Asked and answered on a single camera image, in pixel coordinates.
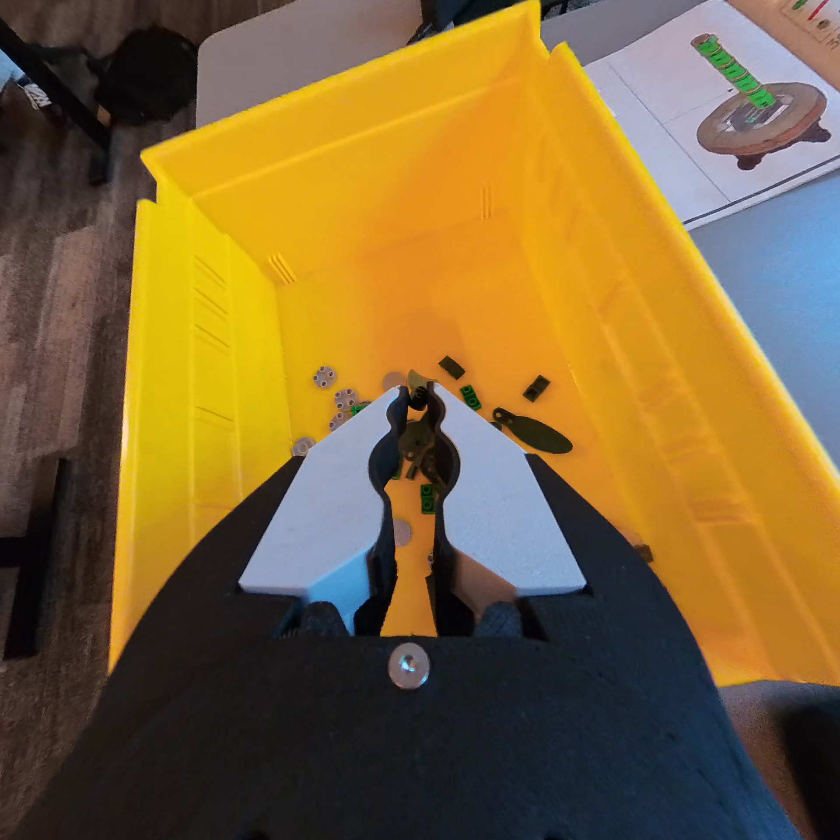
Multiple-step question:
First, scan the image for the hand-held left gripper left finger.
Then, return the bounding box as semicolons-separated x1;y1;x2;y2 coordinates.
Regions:
238;386;403;636

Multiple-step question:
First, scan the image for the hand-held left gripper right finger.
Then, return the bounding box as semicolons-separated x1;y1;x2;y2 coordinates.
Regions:
427;382;587;636

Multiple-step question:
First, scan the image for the dark green leaf piece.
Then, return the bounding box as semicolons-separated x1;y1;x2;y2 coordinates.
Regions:
491;407;574;455
395;387;454;490

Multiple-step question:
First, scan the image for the yellow plastic bin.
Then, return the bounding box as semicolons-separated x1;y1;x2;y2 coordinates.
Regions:
108;0;840;689

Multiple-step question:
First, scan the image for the instruction booklet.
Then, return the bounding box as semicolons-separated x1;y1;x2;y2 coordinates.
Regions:
583;0;840;231

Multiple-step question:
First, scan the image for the black round stool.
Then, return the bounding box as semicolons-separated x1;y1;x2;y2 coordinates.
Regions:
95;26;199;127

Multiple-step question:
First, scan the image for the black table leg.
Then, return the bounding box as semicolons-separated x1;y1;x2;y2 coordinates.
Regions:
0;16;114;186

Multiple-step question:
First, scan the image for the black furniture frame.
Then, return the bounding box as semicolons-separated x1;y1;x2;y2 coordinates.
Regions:
0;456;70;660

